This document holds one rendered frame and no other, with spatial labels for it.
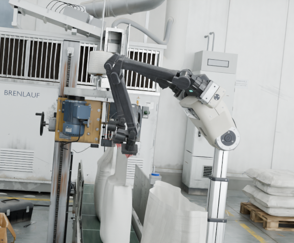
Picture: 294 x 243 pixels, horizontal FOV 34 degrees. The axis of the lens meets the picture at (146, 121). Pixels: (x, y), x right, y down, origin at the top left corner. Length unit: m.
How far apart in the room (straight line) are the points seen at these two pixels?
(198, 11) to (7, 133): 3.57
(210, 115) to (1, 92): 3.92
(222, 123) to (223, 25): 5.18
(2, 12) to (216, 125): 4.89
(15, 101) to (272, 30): 4.30
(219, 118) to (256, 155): 5.35
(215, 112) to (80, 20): 3.47
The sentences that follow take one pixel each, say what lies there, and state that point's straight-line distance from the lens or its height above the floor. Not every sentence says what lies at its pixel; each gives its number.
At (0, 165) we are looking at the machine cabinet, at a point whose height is 0.37.
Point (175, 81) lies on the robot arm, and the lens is 2.61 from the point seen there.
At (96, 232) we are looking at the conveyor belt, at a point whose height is 0.38.
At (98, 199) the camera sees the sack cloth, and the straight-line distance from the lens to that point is 3.89.
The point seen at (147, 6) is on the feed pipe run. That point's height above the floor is 2.49.
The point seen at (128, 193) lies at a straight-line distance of 3.12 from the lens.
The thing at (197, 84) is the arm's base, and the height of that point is 1.49.
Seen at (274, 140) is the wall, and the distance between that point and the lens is 8.26.
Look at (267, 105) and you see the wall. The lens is 8.16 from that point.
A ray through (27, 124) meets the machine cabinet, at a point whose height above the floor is 0.91.
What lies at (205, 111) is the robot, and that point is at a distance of 2.79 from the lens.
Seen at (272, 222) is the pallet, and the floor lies 0.09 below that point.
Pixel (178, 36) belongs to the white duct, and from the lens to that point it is 6.72.
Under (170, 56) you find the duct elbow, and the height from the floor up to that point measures 1.99.
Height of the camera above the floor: 1.41
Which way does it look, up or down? 3 degrees down
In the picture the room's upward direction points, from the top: 5 degrees clockwise
